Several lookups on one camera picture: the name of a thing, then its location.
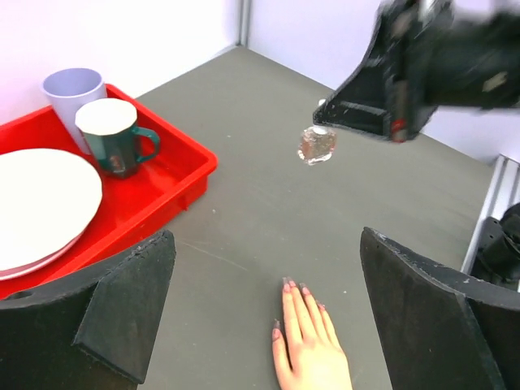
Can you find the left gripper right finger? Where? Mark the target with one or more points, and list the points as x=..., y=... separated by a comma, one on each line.
x=439, y=328

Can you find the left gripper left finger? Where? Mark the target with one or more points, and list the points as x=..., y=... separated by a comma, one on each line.
x=92, y=329

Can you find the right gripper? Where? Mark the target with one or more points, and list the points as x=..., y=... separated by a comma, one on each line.
x=385, y=96

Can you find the glitter nail polish bottle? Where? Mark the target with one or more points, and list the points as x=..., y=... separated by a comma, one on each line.
x=314, y=148

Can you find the white nail polish cap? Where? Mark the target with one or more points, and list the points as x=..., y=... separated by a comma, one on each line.
x=319, y=129

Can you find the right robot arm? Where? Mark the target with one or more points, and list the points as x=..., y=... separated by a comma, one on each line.
x=476, y=61

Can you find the mannequin hand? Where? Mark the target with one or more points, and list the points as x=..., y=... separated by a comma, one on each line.
x=306, y=350

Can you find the red plastic tray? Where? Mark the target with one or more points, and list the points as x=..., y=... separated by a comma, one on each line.
x=137, y=207

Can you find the white paper plates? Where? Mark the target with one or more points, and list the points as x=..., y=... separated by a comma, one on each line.
x=48, y=199

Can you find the dark green mug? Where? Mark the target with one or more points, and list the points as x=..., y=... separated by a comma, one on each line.
x=118, y=143

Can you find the lavender plastic cup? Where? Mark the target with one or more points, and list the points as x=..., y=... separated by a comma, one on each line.
x=70, y=89

